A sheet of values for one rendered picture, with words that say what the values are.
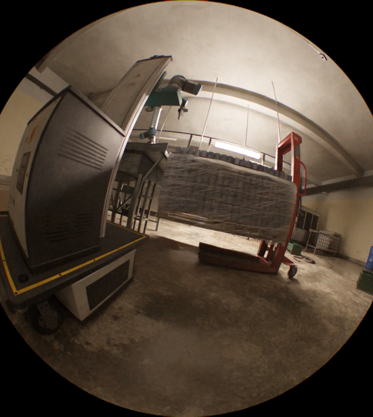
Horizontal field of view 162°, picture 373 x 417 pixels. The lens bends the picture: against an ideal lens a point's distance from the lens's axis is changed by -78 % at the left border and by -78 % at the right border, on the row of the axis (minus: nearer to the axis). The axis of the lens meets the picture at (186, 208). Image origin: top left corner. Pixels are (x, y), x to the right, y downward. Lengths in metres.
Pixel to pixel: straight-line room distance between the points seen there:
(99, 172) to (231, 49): 4.33
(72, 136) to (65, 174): 0.11
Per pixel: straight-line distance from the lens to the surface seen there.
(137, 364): 0.64
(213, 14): 4.24
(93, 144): 0.49
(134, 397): 0.61
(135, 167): 1.50
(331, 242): 8.25
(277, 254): 1.84
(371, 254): 7.54
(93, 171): 0.50
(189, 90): 1.18
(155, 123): 1.46
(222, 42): 4.41
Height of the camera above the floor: 0.61
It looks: 2 degrees down
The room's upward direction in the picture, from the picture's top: 14 degrees clockwise
